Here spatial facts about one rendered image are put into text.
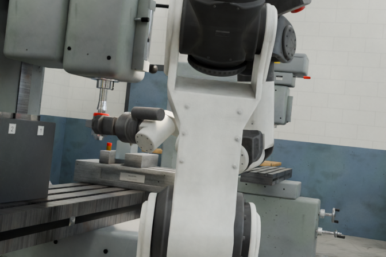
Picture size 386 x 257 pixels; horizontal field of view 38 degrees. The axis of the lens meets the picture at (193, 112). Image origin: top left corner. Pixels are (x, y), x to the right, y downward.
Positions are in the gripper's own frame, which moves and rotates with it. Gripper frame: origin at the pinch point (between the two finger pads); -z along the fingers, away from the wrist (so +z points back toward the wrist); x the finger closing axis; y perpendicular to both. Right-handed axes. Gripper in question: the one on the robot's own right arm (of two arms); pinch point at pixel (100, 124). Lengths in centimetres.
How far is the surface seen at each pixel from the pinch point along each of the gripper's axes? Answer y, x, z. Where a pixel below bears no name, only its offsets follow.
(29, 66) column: -17.3, -0.6, -38.7
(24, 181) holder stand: 14.7, 35.4, 15.2
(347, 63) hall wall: -118, -621, -191
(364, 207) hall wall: 75, -633, -155
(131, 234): 27.4, 8.2, 24.7
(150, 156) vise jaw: 8.8, -21.5, 1.8
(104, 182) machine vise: 18.2, -10.8, -6.7
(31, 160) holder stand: 10.0, 33.9, 14.8
